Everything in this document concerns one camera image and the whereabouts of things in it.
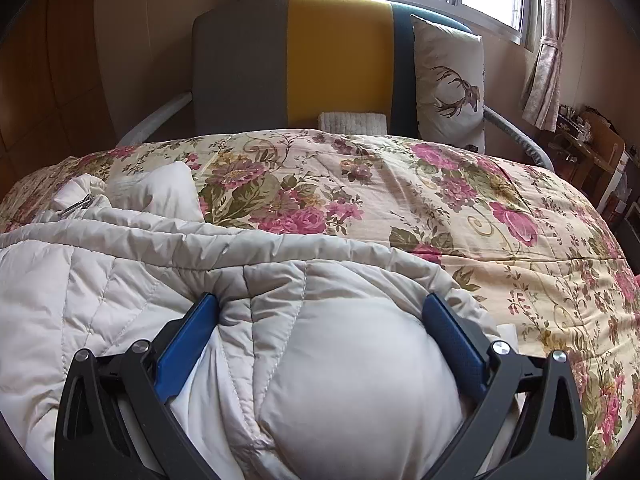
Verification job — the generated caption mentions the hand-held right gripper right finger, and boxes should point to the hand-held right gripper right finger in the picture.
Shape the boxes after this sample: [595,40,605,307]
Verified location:
[422,292,587,480]

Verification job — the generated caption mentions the beige quilted down jacket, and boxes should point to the beige quilted down jacket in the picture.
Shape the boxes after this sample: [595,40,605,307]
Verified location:
[0,162,518,480]

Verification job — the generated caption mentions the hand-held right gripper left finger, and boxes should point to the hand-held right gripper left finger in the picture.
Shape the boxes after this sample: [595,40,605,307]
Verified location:
[54,292,221,480]

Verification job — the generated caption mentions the grey bed rail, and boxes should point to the grey bed rail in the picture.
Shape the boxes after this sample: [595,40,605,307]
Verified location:
[482,107,556,173]
[117,91,197,147]

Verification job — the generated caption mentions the white knitted cloth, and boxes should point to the white knitted cloth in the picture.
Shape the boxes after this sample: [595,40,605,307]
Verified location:
[318,111,388,136]

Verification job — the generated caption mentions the white deer print pillow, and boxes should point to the white deer print pillow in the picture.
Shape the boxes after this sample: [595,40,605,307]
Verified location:
[410,15,487,155]

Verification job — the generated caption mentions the patterned beige curtain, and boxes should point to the patterned beige curtain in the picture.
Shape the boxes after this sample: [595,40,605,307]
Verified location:
[520,0,574,133]

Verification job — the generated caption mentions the wooden wardrobe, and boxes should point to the wooden wardrobe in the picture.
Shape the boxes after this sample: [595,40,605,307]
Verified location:
[0,0,118,201]

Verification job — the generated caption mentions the white cardboard box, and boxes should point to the white cardboard box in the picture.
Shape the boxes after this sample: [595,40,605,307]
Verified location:
[597,152,630,211]

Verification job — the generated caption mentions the grey yellow teal headboard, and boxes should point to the grey yellow teal headboard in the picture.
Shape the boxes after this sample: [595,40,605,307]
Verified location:
[192,0,473,139]

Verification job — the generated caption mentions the floral quilt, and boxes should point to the floral quilt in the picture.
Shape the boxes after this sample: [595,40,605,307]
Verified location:
[0,130,640,480]

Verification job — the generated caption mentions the wooden desk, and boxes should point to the wooden desk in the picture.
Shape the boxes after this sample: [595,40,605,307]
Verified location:
[555,110,626,196]

